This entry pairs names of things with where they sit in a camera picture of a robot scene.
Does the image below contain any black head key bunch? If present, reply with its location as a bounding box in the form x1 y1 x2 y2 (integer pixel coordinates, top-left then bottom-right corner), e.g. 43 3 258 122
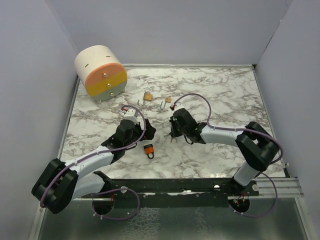
167 131 178 143

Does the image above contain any orange black padlock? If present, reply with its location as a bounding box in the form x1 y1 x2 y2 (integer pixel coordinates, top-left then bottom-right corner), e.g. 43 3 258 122
143 144 155 160

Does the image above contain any small brass padlock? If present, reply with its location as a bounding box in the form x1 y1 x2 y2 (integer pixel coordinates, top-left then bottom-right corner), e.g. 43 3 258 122
159 96 172 110

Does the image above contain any large brass padlock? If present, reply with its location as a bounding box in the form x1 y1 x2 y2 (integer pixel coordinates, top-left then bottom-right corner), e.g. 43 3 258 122
137 91 153 106

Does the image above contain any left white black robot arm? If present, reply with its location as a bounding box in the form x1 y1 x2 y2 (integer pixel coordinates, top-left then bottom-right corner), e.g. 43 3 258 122
31 119 156 214

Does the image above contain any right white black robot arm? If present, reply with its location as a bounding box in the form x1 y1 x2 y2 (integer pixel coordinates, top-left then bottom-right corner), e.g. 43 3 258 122
169 108 281 196

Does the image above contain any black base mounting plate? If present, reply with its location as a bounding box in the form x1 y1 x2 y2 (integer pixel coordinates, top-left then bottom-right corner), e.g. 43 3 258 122
84 177 259 208

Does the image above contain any round pastel drawer box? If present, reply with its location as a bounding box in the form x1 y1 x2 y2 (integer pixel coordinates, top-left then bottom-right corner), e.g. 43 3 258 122
74 45 128 102

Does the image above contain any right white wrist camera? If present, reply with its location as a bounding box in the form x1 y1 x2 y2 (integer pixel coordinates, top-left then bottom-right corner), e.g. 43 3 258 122
170 102 187 118

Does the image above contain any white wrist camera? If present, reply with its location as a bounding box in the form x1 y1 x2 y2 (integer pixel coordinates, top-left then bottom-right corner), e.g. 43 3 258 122
170 102 187 118
121 107 139 125

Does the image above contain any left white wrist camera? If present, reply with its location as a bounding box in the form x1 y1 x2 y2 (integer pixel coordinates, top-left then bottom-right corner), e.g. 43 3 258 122
121 107 139 125

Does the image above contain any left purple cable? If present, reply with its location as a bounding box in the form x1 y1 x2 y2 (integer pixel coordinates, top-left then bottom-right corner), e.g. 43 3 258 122
39 106 147 221

